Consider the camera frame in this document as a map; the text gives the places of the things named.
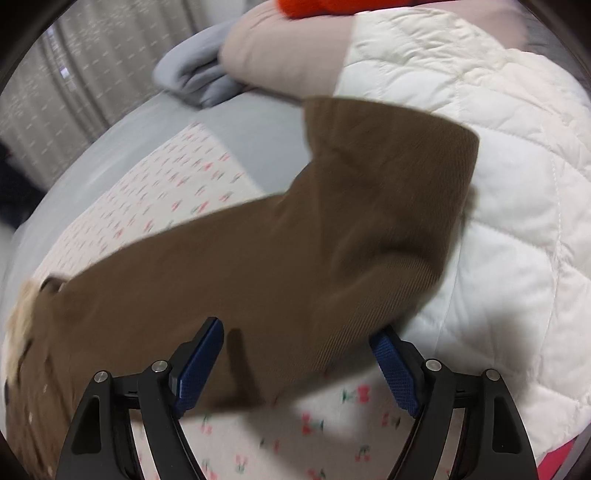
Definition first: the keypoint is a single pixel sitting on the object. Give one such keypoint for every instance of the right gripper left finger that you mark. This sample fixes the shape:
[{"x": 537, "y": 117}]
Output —
[{"x": 100, "y": 442}]

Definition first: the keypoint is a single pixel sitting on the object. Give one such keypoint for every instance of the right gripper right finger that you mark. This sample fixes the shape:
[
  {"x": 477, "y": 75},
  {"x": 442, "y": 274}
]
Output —
[{"x": 493, "y": 442}]

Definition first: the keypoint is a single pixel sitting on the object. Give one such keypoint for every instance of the brown coat with fur collar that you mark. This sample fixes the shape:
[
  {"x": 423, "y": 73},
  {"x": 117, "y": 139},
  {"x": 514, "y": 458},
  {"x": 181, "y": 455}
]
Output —
[{"x": 297, "y": 279}]

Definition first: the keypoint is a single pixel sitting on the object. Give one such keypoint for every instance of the white quilted comforter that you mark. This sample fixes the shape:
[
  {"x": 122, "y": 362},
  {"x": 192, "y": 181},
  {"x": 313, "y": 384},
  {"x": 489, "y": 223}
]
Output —
[{"x": 515, "y": 295}]

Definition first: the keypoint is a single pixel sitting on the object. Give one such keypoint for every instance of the cherry print bed sheet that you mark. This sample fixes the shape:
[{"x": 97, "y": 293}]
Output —
[{"x": 343, "y": 424}]

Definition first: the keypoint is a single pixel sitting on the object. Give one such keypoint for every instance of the dark hanging garment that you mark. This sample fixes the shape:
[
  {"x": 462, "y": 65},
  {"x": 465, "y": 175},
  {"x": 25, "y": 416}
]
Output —
[{"x": 19, "y": 196}]

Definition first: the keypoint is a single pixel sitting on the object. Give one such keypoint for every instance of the light blue bed cover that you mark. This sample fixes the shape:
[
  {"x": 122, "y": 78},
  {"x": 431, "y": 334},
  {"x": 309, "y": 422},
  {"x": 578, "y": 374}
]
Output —
[{"x": 265, "y": 132}]

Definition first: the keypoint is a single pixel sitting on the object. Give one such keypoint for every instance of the grey dotted curtain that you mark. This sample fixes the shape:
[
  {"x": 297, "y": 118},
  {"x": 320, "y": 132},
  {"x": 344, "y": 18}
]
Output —
[{"x": 86, "y": 72}]

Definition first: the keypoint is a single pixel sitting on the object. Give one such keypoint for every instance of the folded light blue blanket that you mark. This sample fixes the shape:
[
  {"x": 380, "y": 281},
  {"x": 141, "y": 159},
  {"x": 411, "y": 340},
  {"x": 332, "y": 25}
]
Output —
[{"x": 192, "y": 70}]

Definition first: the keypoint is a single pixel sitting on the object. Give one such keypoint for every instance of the pink pillow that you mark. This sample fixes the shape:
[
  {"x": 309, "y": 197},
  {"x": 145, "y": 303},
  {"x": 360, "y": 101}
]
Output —
[{"x": 303, "y": 57}]

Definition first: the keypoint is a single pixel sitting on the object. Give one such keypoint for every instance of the orange pumpkin plush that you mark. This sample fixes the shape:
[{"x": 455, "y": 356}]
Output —
[{"x": 300, "y": 9}]

